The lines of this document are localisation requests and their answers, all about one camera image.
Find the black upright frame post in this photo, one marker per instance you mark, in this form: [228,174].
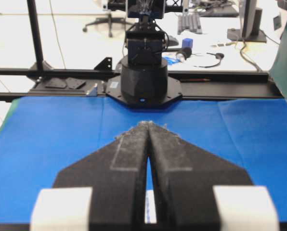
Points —
[32,12]

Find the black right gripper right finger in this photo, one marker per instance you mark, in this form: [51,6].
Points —
[196,190]

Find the blue table cloth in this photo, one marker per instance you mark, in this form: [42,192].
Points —
[42,135]

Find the black keyboard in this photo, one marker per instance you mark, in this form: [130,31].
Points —
[190,22]

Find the black office chair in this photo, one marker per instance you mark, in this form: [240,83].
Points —
[107,20]

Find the black monitor stand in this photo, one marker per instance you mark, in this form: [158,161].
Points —
[250,21]

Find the black aluminium frame rail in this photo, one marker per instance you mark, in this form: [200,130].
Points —
[218,86]

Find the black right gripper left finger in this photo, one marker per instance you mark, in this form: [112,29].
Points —
[104,191]

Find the blue cube block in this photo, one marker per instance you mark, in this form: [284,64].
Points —
[187,43]

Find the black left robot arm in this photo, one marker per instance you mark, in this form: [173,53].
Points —
[144,81]

